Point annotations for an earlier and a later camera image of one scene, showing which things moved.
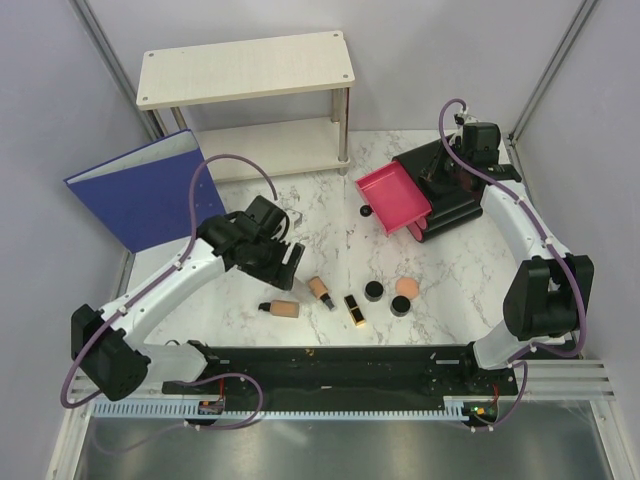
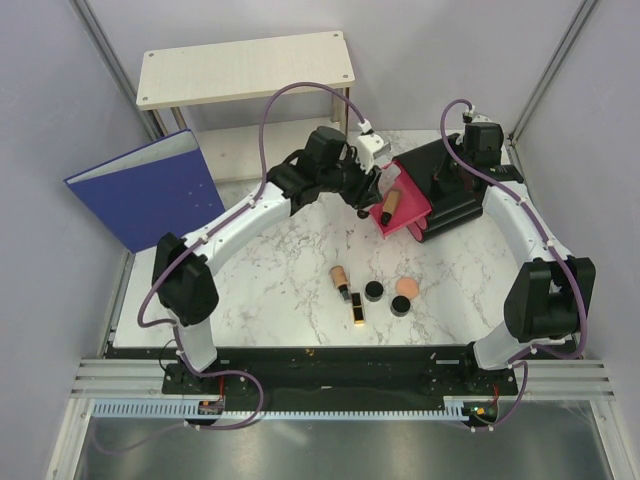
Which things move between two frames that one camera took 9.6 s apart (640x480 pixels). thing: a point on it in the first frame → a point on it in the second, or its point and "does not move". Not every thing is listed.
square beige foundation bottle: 281,308 → 390,206
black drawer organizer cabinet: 451,186 does not move
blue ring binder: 143,197 does not move
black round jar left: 373,291 does not move
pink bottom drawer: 416,231 does not move
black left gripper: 271,274 → 366,192
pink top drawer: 392,197 does not move
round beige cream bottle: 320,291 → 341,281
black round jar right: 400,306 does not move
